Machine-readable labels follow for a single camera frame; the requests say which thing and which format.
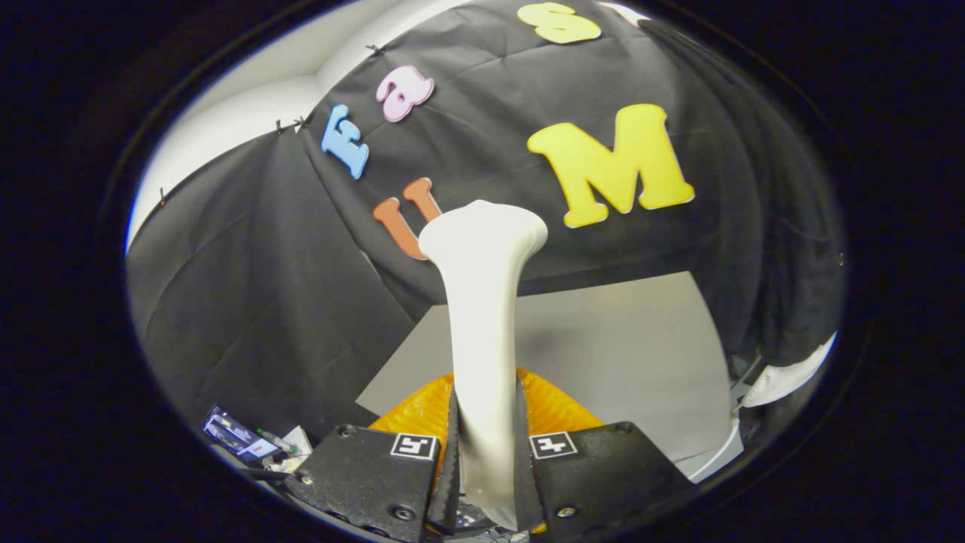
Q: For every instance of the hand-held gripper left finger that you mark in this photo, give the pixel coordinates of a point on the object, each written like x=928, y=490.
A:
x=446, y=483

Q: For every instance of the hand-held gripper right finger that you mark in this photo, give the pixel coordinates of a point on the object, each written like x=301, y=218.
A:
x=528, y=483

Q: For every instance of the white garment steamer head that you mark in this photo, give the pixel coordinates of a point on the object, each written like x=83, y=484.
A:
x=482, y=302

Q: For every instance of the black jacket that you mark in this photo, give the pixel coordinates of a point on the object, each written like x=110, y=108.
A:
x=791, y=286

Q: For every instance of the white paper piece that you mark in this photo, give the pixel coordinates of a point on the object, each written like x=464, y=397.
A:
x=300, y=445

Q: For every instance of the grey table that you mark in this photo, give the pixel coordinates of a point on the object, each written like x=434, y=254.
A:
x=618, y=347

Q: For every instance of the green pen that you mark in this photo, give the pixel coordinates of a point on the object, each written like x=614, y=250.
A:
x=277, y=440

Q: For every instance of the blue printed box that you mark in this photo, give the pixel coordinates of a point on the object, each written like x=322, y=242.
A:
x=234, y=435

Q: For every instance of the black backdrop cloth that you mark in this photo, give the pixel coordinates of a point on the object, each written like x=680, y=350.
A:
x=226, y=302

